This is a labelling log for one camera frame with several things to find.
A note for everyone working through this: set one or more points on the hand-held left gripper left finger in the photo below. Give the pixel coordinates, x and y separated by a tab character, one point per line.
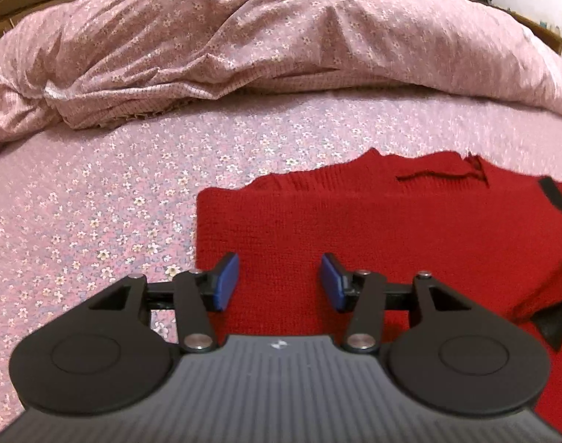
226	281

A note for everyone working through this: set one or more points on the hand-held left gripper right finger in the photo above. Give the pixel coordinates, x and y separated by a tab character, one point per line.
332	281

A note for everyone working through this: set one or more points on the red knit cardigan sweater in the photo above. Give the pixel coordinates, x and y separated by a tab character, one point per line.
400	240

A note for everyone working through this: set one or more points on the pink floral bed sheet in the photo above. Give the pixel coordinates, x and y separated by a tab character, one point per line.
101	194

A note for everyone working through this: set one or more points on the pink floral quilt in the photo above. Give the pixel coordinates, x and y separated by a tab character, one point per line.
262	32

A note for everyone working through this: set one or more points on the wooden bed headboard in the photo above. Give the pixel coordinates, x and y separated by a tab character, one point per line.
539	27

